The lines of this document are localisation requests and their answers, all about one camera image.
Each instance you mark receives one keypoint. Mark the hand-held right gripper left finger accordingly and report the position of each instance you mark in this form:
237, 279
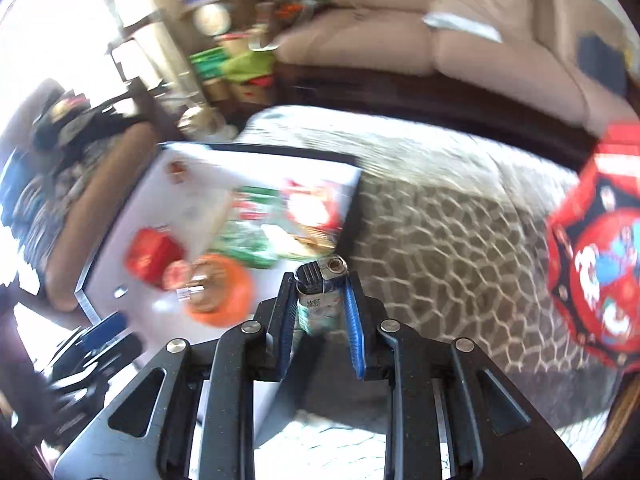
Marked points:
285, 330

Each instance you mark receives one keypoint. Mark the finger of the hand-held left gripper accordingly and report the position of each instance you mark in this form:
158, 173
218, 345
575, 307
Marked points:
87, 380
102, 330

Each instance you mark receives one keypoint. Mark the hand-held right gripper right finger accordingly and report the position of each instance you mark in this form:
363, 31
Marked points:
352, 330

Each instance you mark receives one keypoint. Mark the patterned lighter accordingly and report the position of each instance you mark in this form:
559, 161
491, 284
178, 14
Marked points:
320, 305

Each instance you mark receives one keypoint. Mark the red tea tin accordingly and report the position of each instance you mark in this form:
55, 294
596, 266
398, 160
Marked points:
150, 257

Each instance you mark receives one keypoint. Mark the pink cloth-covered jar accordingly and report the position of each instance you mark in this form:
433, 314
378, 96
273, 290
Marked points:
176, 275

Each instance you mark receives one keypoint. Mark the large black gift box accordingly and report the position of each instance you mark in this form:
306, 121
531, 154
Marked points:
165, 200

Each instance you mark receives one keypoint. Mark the green printed packet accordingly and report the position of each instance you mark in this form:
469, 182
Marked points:
245, 230

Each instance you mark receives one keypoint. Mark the brown armchair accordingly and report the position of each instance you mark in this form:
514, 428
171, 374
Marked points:
75, 220

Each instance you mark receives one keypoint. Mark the red white printed packet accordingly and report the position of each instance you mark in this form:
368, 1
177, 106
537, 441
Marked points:
315, 205

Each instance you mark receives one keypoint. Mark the pile of clothes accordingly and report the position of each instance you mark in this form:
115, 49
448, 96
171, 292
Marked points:
70, 120

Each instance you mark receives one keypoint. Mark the red octagonal printed box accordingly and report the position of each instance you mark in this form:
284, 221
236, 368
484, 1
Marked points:
595, 260

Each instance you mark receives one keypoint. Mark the green box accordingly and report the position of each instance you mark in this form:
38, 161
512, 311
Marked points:
207, 62

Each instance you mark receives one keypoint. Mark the dark wooden chair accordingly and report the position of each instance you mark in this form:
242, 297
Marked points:
140, 35

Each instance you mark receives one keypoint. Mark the beige sofa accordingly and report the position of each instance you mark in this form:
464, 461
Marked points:
400, 35

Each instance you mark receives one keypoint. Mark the round tin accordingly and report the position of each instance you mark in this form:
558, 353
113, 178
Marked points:
210, 19

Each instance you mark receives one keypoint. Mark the white paper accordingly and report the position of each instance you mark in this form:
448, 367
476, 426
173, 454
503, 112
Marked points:
462, 25

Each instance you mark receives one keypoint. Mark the dark blue cloth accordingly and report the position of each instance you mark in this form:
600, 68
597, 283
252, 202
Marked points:
600, 62

